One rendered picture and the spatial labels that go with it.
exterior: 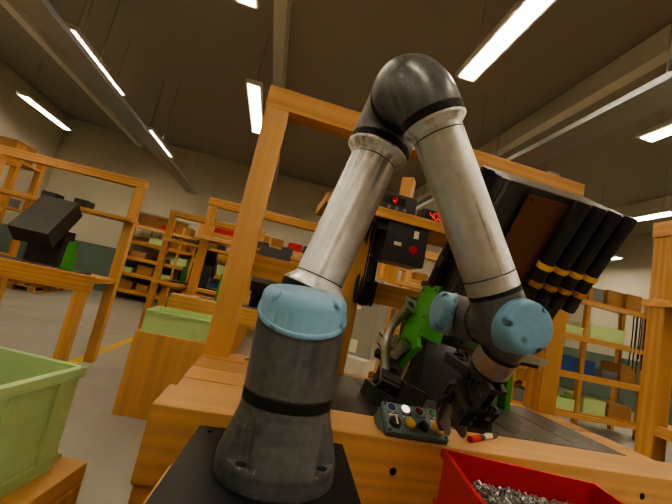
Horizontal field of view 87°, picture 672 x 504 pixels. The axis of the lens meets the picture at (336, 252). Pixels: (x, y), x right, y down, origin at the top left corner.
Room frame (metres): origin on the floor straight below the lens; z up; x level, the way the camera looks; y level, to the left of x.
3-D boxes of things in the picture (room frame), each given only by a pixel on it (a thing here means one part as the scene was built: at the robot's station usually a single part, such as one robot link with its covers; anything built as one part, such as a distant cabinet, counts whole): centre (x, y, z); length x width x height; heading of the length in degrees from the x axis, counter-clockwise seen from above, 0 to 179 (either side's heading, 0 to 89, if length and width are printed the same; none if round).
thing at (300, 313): (0.49, 0.03, 1.11); 0.13 x 0.12 x 0.14; 6
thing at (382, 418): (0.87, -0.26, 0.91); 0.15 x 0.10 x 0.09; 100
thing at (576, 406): (5.83, -4.09, 1.14); 2.45 x 0.55 x 2.28; 99
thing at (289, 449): (0.48, 0.02, 0.99); 0.15 x 0.15 x 0.10
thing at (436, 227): (1.45, -0.34, 1.52); 0.90 x 0.25 x 0.04; 100
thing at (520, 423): (1.20, -0.39, 0.89); 1.10 x 0.42 x 0.02; 100
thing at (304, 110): (1.49, -0.34, 1.89); 1.50 x 0.09 x 0.09; 100
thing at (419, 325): (1.12, -0.33, 1.17); 0.13 x 0.12 x 0.20; 100
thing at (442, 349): (1.35, -0.47, 1.07); 0.30 x 0.18 x 0.34; 100
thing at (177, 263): (9.96, 4.26, 1.11); 3.01 x 0.54 x 2.23; 99
